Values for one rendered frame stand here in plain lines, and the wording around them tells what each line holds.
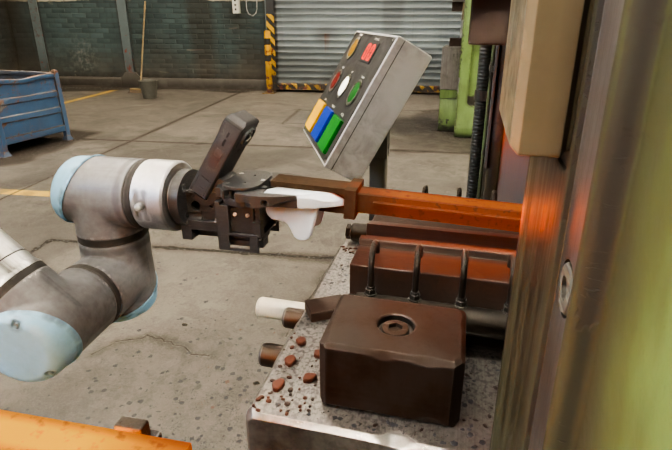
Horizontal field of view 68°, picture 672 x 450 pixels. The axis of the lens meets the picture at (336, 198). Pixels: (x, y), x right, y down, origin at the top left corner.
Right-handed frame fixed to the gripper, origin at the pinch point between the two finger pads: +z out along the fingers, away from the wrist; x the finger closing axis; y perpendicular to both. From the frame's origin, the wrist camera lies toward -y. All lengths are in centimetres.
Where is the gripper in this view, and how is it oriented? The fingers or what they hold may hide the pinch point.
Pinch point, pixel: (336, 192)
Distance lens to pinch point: 58.1
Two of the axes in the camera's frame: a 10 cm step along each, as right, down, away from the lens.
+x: -2.5, 3.3, -9.1
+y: 0.1, 9.4, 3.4
